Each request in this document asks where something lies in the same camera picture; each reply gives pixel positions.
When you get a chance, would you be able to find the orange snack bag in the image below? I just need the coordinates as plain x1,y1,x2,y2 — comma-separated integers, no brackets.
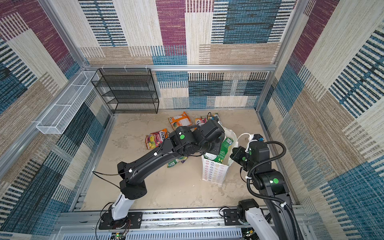
169,112,193,130

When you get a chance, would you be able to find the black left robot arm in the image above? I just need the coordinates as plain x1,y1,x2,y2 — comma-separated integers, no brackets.
109,120,225,221

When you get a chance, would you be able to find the black wire mesh shelf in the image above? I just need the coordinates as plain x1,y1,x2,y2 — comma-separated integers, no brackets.
91,68,160,114

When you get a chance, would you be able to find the white printed paper bag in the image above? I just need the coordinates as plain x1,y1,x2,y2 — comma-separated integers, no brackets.
202,128,239,186

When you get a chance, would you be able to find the white wire mesh basket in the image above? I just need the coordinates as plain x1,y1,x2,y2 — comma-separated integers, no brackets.
36,71,96,135

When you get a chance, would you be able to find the green spring tea bag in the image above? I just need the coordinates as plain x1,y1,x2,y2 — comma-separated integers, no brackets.
203,137,234,164
167,157,188,168

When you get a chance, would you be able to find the pink fruits candy bag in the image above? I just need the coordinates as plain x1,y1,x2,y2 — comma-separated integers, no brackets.
195,117,208,127
145,129,168,150

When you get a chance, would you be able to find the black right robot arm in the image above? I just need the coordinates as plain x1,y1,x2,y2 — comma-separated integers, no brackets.
230,140,303,240

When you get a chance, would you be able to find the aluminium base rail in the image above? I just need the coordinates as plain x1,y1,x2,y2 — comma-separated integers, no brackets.
50,206,316,240

